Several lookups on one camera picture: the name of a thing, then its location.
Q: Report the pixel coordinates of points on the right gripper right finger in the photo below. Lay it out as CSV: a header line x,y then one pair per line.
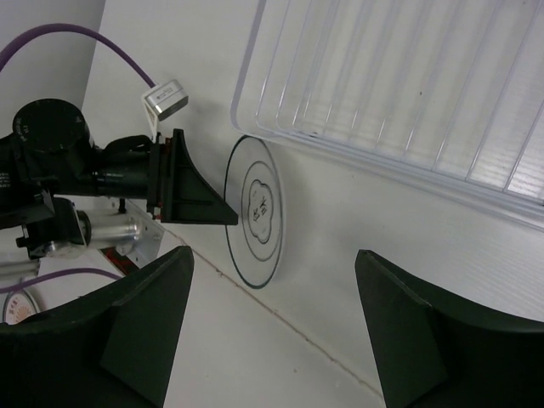
x,y
434,348

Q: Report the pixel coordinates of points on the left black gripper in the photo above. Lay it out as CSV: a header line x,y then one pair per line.
x,y
161,173

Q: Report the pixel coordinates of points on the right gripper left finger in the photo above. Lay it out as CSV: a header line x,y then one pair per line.
x,y
113,347

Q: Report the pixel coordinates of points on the white plate dark rim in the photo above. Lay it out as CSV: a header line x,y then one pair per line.
x,y
252,187

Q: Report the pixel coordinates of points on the orange sunburst plate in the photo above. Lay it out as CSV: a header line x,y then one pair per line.
x,y
19,306

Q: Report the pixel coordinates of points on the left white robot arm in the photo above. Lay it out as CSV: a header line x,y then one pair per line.
x,y
67,194

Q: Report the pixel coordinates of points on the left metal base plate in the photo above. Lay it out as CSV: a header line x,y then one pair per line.
x,y
121,232

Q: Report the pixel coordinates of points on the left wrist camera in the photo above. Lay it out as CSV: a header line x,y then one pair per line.
x,y
162,101

